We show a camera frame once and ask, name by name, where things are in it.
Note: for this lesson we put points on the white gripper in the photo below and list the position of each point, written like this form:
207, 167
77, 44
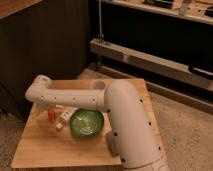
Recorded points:
40, 107

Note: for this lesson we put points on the orange red pepper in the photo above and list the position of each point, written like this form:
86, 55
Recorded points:
51, 115

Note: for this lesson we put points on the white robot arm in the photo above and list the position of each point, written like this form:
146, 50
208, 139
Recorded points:
136, 142

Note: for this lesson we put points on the white plastic bottle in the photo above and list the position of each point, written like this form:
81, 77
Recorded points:
65, 117

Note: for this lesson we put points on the wooden table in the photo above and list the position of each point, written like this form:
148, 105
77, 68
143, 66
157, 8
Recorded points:
43, 146

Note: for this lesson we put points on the green bowl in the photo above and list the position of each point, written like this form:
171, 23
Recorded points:
86, 123

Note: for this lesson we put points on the white cup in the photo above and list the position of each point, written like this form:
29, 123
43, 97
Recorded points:
98, 84

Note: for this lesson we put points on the dark wooden cabinet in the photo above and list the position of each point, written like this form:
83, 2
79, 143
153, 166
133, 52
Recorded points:
50, 38

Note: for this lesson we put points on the grey sponge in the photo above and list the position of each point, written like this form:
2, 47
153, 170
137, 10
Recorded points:
111, 144

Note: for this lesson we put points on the metal pole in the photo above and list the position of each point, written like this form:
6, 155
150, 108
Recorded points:
101, 36

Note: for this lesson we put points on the wooden shelf unit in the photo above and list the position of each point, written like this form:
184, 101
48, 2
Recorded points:
164, 67

